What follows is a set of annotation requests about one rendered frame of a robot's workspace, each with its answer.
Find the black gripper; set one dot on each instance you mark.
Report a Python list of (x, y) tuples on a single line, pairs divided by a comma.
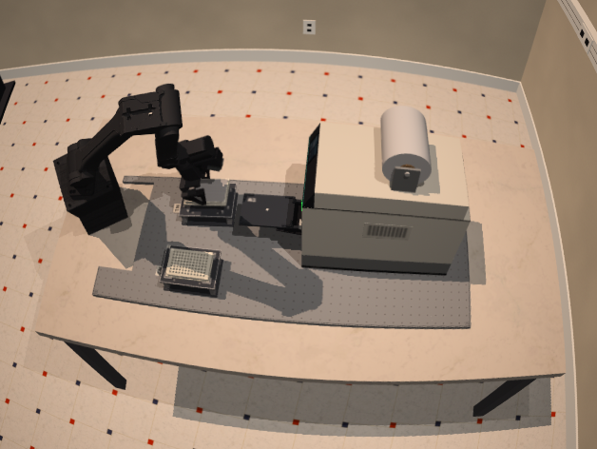
[(185, 184)]

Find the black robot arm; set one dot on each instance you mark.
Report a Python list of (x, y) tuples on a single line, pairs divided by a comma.
[(133, 118)]

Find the beige cylinder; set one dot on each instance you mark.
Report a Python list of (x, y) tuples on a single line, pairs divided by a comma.
[(404, 141)]

